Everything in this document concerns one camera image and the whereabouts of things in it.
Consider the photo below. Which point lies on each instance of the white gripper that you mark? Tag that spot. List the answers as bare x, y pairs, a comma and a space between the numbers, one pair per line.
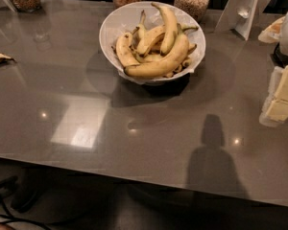
271, 35

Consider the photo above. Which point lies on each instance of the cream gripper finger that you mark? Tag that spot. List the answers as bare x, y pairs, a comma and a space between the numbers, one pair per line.
274, 113

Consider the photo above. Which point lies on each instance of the curved banana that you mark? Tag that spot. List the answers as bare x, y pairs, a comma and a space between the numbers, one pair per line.
170, 26

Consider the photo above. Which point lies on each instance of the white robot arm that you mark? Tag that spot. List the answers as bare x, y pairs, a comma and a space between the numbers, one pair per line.
277, 73

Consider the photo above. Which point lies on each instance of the long front banana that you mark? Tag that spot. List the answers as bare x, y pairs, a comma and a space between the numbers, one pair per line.
155, 69

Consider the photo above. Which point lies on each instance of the middle banana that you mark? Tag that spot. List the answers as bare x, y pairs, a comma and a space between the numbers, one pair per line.
153, 37

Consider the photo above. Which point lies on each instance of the small back banana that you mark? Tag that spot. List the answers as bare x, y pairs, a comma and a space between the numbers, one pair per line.
140, 28

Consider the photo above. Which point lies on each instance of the left short banana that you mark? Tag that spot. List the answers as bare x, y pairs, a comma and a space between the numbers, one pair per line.
124, 51

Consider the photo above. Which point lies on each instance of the white bowl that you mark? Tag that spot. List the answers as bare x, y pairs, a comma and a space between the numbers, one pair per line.
124, 20

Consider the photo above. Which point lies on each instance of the white angled stand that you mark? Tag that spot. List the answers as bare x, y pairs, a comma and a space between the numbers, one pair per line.
239, 15

